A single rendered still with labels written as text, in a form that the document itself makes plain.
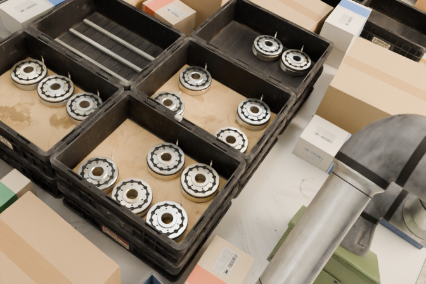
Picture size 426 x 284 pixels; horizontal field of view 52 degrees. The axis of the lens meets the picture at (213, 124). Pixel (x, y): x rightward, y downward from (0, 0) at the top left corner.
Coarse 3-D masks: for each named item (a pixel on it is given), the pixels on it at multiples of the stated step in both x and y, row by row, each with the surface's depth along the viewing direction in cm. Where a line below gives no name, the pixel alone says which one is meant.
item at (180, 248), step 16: (160, 112) 117; (192, 128) 115; (64, 144) 107; (240, 160) 111; (80, 176) 102; (96, 192) 100; (224, 192) 105; (112, 208) 100; (208, 208) 101; (144, 224) 97; (160, 240) 96; (192, 240) 98
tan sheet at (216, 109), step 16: (176, 80) 139; (192, 96) 136; (208, 96) 137; (224, 96) 138; (240, 96) 138; (192, 112) 132; (208, 112) 133; (224, 112) 134; (272, 112) 136; (208, 128) 129; (240, 128) 130
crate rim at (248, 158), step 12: (180, 48) 135; (204, 48) 136; (228, 60) 134; (252, 72) 132; (132, 84) 122; (276, 84) 130; (144, 96) 120; (168, 108) 119; (288, 108) 126; (276, 120) 121; (204, 132) 115; (264, 132) 118; (228, 144) 114; (240, 156) 112; (252, 156) 112
